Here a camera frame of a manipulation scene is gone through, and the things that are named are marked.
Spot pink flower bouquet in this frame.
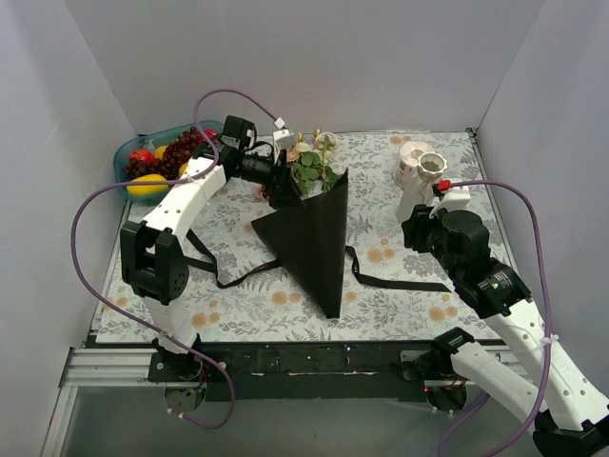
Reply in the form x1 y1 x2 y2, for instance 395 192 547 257
287 129 339 198

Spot black paper cone wrapper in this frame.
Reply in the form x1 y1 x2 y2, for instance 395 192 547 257
252 172 348 319

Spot black ribbon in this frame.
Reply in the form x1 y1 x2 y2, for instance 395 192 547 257
185 229 449 292

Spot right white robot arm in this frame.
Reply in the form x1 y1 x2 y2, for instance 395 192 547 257
402 205 608 456

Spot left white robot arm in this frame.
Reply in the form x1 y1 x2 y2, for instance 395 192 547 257
120 116 302 381

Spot white ceramic vase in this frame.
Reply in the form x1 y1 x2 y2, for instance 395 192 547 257
396 152 447 223

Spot dark red grapes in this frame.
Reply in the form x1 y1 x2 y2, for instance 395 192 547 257
124 127 204 180

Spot small orange fruit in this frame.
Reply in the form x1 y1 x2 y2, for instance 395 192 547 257
154 146 167 159

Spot floral table mat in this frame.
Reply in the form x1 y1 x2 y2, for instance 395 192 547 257
96 131 518 343

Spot yellow mango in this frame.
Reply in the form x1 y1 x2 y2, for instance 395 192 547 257
126 174 168 196

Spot teal plastic fruit basket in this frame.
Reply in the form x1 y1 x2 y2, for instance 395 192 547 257
112 119 229 205

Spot red apple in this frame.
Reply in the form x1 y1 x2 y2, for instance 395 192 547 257
128 149 155 164

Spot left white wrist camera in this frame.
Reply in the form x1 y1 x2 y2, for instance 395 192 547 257
272 117 296 162

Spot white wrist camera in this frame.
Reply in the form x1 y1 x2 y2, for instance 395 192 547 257
272 117 296 162
429 179 471 218

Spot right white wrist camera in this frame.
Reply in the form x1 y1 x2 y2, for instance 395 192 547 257
429 179 471 218

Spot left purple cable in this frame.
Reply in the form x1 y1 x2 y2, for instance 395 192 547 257
69 89 286 428

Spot purple cable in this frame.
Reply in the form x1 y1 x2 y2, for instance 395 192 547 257
69 89 286 428
437 179 554 457

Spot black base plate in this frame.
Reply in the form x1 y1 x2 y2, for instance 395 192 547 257
148 341 461 402

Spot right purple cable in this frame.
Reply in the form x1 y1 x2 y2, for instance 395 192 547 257
437 179 554 457

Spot aluminium rail frame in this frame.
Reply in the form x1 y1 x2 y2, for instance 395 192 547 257
55 132 559 456

